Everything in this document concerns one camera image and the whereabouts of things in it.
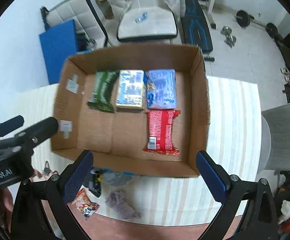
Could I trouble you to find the blue patterned packet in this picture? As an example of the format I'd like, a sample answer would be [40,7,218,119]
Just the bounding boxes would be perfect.
[100,168,135,187]

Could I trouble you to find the cardboard box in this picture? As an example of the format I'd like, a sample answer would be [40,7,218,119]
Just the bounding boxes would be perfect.
[50,44,211,179]

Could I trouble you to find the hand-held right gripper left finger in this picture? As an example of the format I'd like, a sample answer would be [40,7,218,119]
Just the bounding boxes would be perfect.
[10,150,94,240]

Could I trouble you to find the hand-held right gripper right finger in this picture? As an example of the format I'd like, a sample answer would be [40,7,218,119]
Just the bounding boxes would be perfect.
[196,150,278,240]

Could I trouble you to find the person's left hand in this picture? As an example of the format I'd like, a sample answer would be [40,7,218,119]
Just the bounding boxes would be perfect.
[0,187,14,212]

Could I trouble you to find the white padded folding chair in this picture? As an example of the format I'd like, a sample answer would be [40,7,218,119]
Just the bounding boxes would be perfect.
[40,0,108,48]

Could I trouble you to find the orange cartoon snack packet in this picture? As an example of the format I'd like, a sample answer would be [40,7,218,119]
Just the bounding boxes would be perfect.
[68,189,100,220]

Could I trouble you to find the white weight rack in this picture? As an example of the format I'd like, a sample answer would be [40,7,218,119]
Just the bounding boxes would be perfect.
[199,0,223,29]

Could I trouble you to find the small blue packets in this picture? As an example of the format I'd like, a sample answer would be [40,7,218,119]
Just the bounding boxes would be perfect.
[133,12,148,23]

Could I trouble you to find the blue foam mat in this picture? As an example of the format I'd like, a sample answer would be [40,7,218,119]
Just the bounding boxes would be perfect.
[39,19,80,85]

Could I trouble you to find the black snack packet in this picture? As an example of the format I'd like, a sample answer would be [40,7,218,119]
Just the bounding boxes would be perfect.
[83,166,103,198]

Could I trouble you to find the light blue tissue packet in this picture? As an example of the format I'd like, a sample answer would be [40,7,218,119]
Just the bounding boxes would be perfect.
[146,69,178,110]

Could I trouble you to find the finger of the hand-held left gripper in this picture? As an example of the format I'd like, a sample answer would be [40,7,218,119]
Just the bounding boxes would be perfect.
[0,115,25,144]
[10,116,59,153]

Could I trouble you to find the yellow and blue packet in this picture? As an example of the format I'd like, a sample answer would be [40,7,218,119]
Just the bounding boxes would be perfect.
[115,69,146,111]

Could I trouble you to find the grey chair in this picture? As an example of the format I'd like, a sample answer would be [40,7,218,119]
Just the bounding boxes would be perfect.
[257,99,290,176]

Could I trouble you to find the black and blue weight bench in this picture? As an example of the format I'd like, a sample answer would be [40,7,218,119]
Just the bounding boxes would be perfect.
[179,0,215,62]

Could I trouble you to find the green snack packet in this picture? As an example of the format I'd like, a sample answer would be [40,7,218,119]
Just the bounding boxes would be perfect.
[87,70,119,112]

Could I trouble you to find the red snack packet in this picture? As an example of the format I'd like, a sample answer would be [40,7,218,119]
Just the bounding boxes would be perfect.
[143,109,181,156]

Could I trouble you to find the white seat cushion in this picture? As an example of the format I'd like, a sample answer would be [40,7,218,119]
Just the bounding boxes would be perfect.
[116,7,178,42]

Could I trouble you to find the black barbell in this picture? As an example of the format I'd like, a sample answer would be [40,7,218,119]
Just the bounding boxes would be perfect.
[235,10,278,38]

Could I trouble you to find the purple crumpled packet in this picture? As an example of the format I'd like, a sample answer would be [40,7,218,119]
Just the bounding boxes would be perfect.
[105,190,142,220]

